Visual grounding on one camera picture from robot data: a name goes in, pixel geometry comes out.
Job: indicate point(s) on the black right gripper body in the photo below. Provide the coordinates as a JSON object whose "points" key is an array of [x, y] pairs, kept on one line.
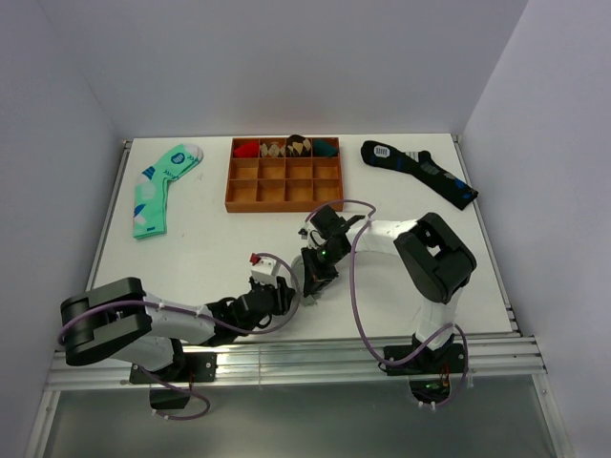
{"points": [[322, 260]]}

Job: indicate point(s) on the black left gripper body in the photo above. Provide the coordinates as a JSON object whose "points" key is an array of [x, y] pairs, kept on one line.
{"points": [[279, 293]]}

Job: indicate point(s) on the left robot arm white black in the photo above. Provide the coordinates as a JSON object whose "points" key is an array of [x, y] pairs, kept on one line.
{"points": [[121, 321]]}

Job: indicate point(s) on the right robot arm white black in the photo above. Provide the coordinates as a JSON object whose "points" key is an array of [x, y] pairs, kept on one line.
{"points": [[438, 263]]}

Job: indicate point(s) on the brown wooden compartment tray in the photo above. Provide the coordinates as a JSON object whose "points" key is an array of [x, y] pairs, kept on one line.
{"points": [[283, 184]]}

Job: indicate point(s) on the teal rolled sock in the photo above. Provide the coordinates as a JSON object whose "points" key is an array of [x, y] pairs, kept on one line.
{"points": [[322, 148]]}

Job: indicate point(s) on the dark brown argyle rolled sock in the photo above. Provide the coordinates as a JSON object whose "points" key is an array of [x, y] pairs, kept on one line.
{"points": [[298, 146]]}

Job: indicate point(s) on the beige argyle rolled sock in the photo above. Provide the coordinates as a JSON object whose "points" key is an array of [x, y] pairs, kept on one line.
{"points": [[272, 148]]}

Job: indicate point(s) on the black blue patterned sock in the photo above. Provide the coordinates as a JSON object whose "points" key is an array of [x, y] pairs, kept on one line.
{"points": [[421, 166]]}

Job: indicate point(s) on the red rolled sock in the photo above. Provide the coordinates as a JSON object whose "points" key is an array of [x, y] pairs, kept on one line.
{"points": [[247, 150]]}

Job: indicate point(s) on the mint green patterned sock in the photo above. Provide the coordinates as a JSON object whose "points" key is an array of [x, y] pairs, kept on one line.
{"points": [[151, 190]]}

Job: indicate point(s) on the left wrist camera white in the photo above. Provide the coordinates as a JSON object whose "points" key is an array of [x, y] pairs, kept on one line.
{"points": [[264, 269]]}

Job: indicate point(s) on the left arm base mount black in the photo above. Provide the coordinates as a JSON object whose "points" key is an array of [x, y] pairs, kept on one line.
{"points": [[173, 387]]}

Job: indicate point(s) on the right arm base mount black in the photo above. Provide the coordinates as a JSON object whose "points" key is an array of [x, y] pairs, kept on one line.
{"points": [[439, 364]]}

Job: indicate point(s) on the aluminium table frame rail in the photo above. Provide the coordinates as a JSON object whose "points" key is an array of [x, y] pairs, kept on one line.
{"points": [[203, 256]]}

